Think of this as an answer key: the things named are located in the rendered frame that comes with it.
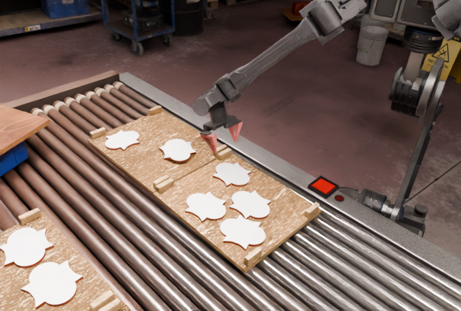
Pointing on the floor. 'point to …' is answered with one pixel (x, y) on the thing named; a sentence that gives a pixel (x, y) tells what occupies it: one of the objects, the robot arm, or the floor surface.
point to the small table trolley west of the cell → (119, 32)
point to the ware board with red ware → (295, 12)
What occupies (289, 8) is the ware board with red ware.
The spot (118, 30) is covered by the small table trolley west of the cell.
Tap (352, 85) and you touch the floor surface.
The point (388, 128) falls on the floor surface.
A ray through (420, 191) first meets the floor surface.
